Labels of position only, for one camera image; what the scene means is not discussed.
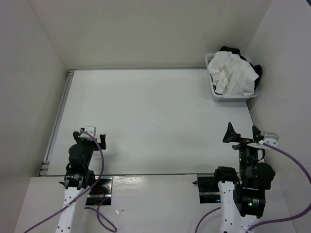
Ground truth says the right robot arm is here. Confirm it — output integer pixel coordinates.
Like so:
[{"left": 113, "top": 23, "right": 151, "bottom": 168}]
[{"left": 213, "top": 123, "right": 279, "bottom": 233}]

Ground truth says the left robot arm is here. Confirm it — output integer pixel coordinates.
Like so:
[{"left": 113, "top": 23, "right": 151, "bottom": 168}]
[{"left": 56, "top": 126, "right": 106, "bottom": 233}]

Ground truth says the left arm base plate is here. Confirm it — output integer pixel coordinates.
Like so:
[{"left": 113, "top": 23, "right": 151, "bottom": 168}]
[{"left": 86, "top": 176, "right": 113, "bottom": 206}]

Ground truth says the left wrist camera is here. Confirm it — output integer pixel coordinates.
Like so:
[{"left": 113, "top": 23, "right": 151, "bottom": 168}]
[{"left": 80, "top": 126, "right": 96, "bottom": 140}]

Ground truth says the black skirt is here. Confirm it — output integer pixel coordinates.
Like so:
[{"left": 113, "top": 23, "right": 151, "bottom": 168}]
[{"left": 220, "top": 46, "right": 263, "bottom": 91}]

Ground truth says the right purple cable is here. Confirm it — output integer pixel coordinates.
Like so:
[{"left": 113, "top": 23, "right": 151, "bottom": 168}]
[{"left": 195, "top": 142, "right": 311, "bottom": 233}]

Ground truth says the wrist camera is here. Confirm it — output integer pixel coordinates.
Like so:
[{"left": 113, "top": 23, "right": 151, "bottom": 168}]
[
  {"left": 80, "top": 126, "right": 96, "bottom": 140},
  {"left": 259, "top": 132, "right": 279, "bottom": 147}
]

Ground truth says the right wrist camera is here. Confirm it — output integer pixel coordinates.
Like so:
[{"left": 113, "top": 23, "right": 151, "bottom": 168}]
[{"left": 259, "top": 132, "right": 279, "bottom": 147}]

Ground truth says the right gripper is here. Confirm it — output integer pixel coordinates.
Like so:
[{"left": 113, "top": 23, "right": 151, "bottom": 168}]
[{"left": 223, "top": 120, "right": 261, "bottom": 181}]

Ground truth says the white pleated skirt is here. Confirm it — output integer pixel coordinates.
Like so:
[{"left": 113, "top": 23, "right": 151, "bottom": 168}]
[{"left": 207, "top": 51, "right": 259, "bottom": 96}]

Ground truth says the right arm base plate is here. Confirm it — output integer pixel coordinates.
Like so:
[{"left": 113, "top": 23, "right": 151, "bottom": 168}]
[{"left": 192, "top": 174, "right": 221, "bottom": 204}]

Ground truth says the white plastic basket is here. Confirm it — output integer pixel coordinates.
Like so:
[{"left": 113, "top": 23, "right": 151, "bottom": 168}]
[{"left": 205, "top": 53, "right": 259, "bottom": 102}]

